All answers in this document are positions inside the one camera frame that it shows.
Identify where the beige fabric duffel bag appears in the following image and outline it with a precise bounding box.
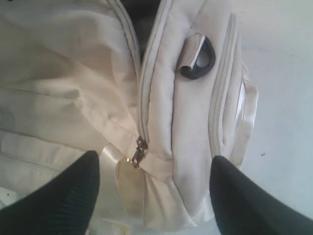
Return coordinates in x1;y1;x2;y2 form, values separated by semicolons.
0;0;258;235

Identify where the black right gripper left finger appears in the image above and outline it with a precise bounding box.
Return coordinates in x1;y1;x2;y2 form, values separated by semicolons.
0;151;100;235

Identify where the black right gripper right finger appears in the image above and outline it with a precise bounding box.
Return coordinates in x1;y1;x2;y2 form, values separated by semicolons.
209;156;313;235

